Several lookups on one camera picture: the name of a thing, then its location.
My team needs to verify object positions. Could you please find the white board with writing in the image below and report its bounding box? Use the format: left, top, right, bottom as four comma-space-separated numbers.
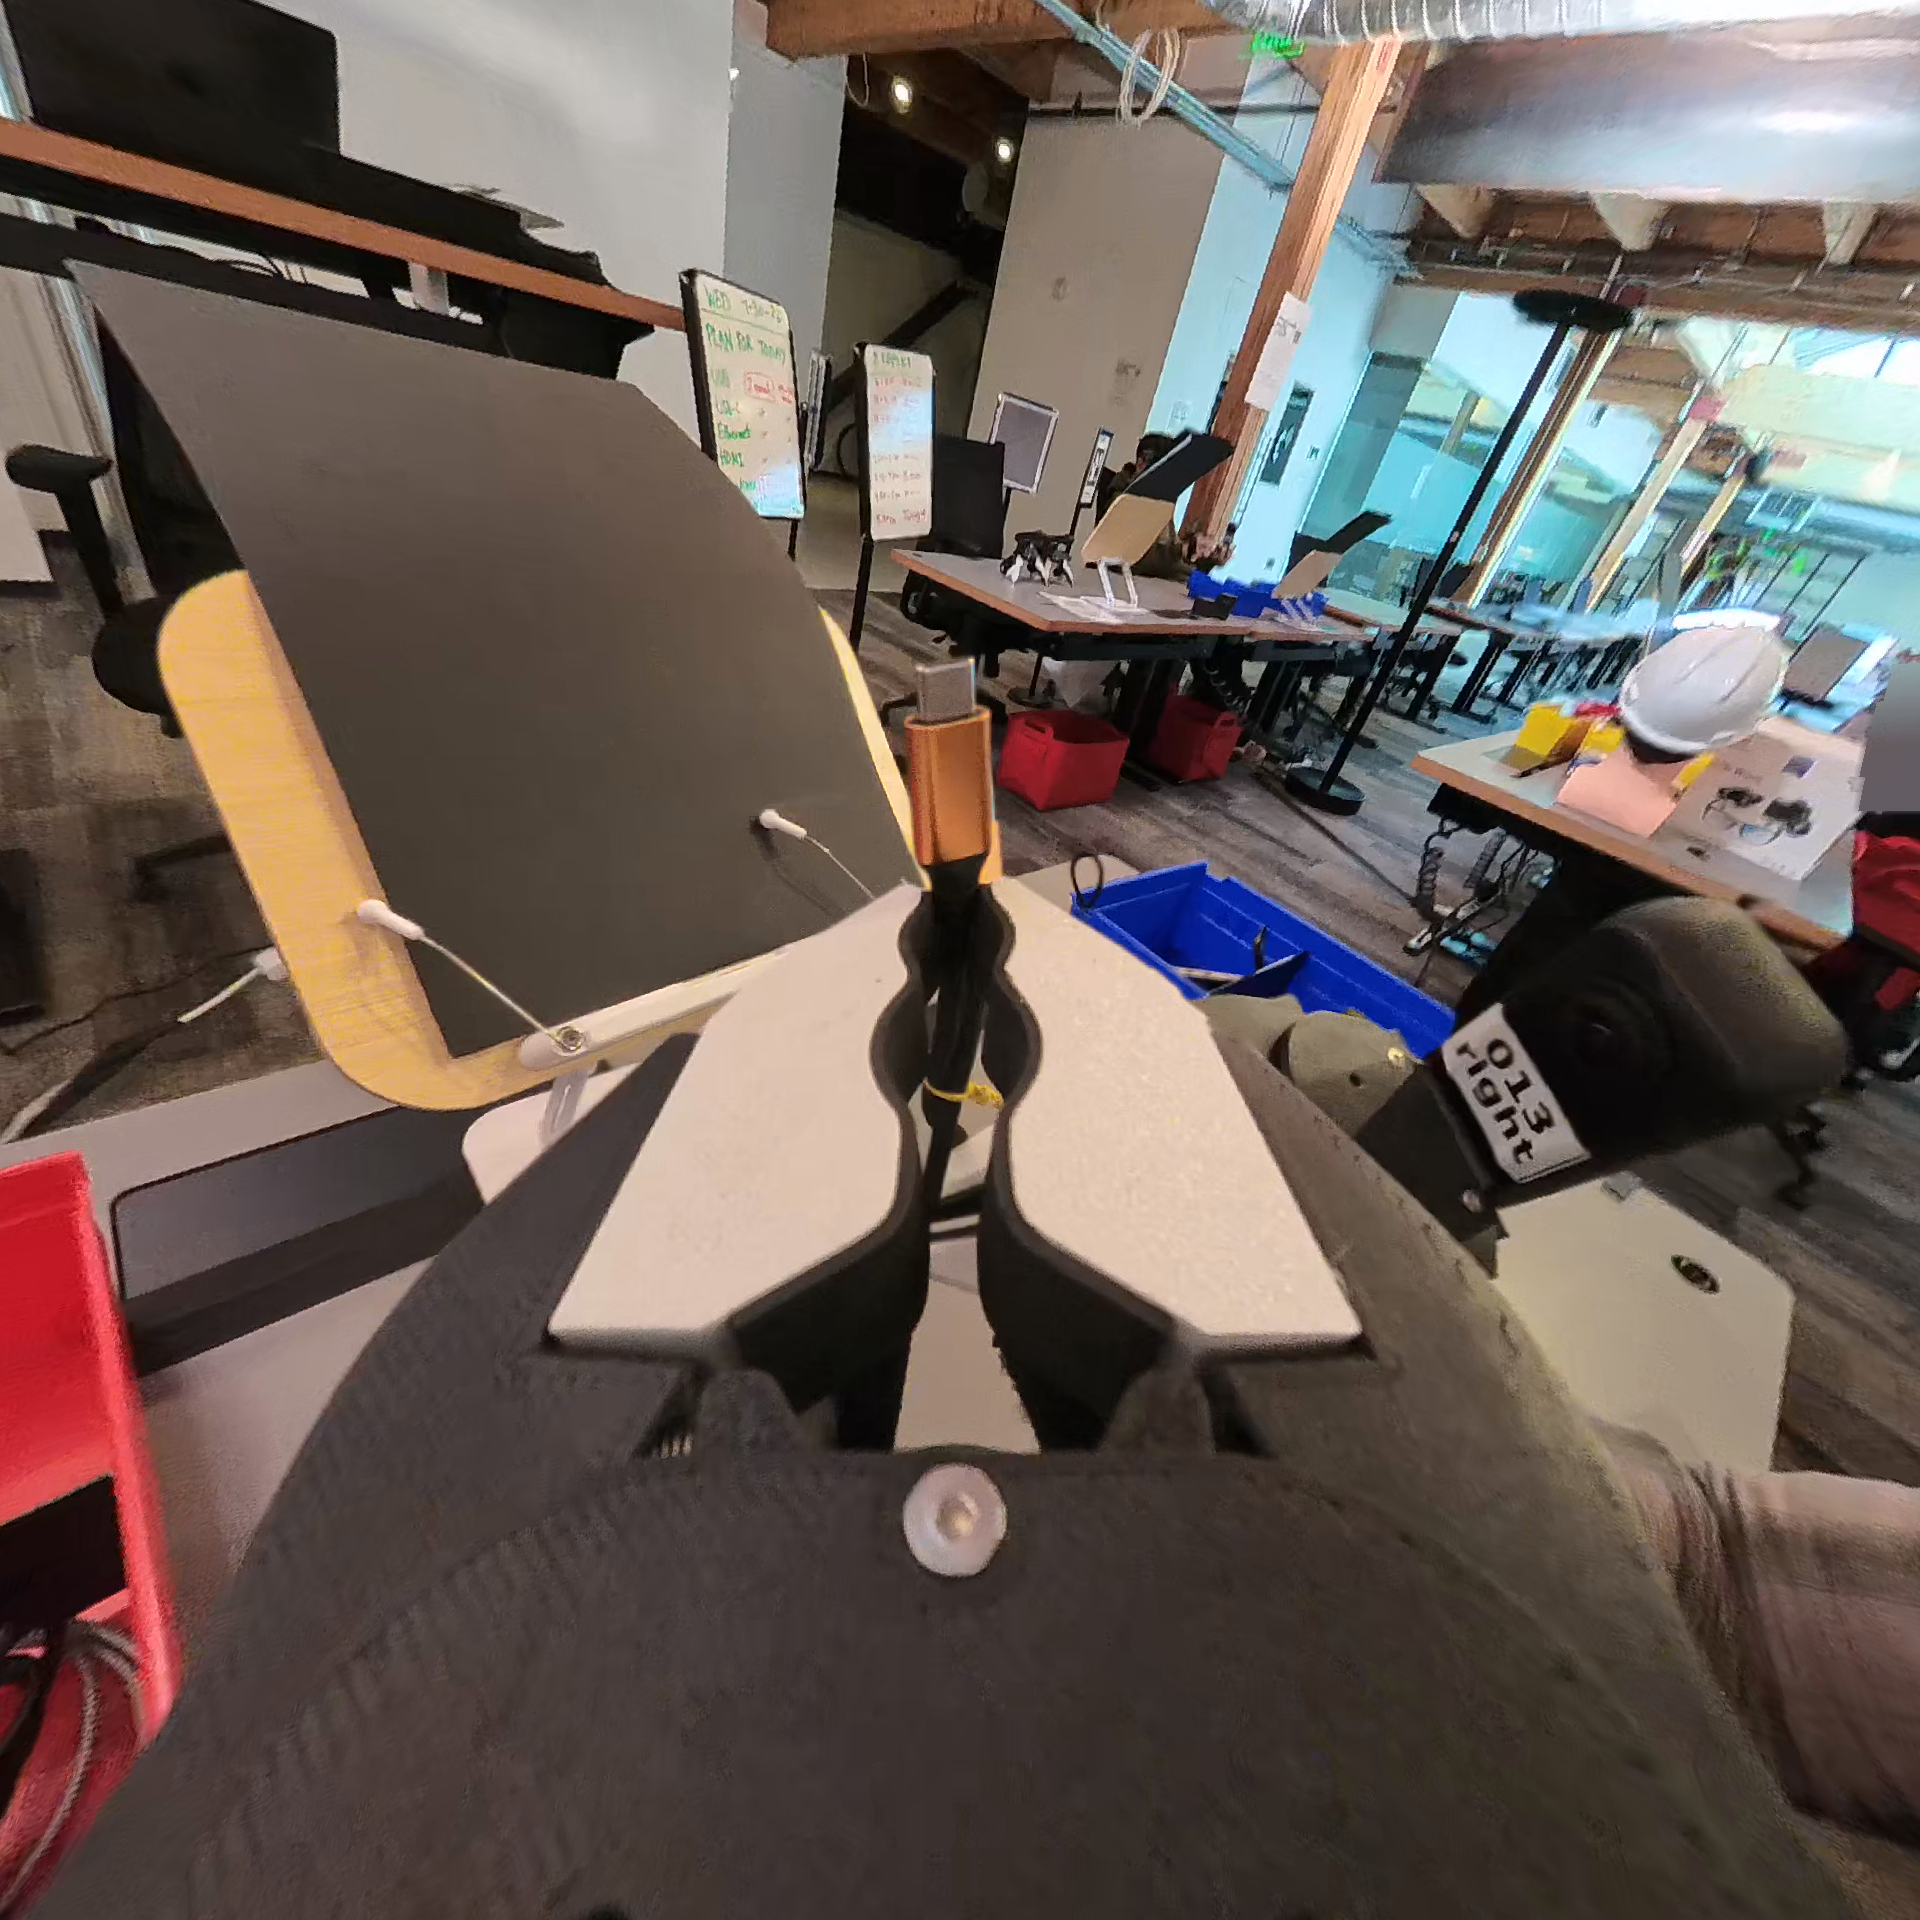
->
679, 266, 808, 522
854, 341, 937, 546

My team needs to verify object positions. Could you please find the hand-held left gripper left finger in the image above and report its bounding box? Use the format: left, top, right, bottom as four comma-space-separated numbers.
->
547, 881, 939, 1453

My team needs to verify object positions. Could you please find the black tripod pole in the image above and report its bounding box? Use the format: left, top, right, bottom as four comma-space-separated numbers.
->
1281, 288, 1637, 817

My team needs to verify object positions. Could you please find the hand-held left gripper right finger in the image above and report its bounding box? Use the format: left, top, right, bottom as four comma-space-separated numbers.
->
971, 878, 1367, 1453

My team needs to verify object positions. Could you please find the yellow bin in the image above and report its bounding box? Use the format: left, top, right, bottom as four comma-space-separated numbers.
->
1505, 703, 1632, 769

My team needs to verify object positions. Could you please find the person's right forearm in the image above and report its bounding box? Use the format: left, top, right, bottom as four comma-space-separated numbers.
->
1591, 1424, 1920, 1829

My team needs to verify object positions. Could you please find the small blue bin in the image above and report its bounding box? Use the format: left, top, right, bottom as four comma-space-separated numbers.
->
1183, 566, 1332, 623

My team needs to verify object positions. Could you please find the white hard hat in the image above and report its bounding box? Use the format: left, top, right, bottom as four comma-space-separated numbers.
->
1616, 622, 1790, 756

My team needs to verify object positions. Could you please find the blue storage bin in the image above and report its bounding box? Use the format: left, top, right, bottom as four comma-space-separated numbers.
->
1072, 858, 1461, 1063

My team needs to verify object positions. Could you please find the silver ventilation duct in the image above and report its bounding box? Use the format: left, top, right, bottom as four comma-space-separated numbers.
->
1372, 30, 1920, 208

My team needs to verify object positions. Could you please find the white adjustable stand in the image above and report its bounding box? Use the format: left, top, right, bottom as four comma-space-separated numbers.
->
176, 941, 782, 1202

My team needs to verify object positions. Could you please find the red crate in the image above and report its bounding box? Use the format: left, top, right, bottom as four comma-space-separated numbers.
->
1143, 693, 1247, 785
995, 708, 1131, 815

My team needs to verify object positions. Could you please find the black office chair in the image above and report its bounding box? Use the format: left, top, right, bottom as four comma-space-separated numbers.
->
4, 441, 201, 740

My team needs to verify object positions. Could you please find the black cable with gold plugs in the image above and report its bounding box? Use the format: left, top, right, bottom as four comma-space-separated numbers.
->
900, 656, 1007, 1208

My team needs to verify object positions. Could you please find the red storage bin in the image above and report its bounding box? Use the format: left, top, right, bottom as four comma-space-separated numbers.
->
0, 1151, 185, 1920

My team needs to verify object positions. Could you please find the black desktop monitor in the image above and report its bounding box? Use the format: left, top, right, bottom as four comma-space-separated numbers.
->
0, 0, 345, 159

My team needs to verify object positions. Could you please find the white printed box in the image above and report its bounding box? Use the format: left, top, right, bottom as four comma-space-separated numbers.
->
1662, 717, 1872, 884

